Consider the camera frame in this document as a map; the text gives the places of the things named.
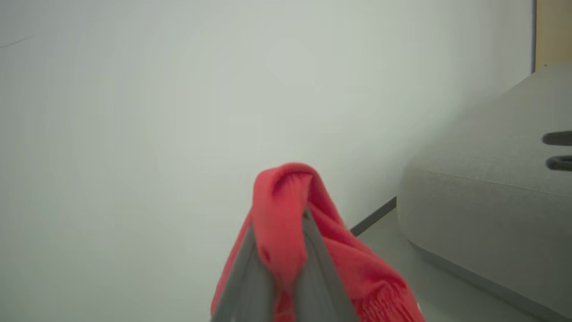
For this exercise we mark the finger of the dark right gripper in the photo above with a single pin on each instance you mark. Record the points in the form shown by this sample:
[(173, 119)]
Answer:
[(559, 138), (562, 163)]

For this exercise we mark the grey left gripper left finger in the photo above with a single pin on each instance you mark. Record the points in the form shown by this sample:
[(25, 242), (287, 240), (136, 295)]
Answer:
[(246, 286)]

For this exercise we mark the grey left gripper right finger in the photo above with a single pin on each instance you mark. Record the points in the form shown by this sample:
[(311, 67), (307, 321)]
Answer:
[(319, 286)]

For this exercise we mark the red garment with white trim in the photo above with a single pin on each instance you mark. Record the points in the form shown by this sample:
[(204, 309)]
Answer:
[(286, 214)]

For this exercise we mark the black baseboard strip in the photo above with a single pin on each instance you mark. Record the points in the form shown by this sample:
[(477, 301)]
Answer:
[(373, 216)]

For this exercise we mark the grey fabric sofa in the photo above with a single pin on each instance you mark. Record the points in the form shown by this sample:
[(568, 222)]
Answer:
[(469, 201)]

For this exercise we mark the dark vertical trim strip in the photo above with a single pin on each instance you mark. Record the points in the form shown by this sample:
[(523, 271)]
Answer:
[(533, 36)]

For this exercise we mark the light wooden panel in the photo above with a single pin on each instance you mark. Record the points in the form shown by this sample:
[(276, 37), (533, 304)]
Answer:
[(554, 31)]

